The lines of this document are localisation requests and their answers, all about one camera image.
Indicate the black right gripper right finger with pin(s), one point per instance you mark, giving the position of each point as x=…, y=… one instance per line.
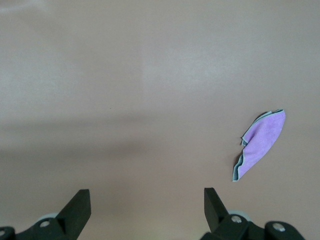
x=217, y=220

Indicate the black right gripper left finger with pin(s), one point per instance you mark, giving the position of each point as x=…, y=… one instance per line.
x=72, y=220

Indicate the purple microfibre towel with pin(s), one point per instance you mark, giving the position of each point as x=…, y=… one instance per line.
x=262, y=135

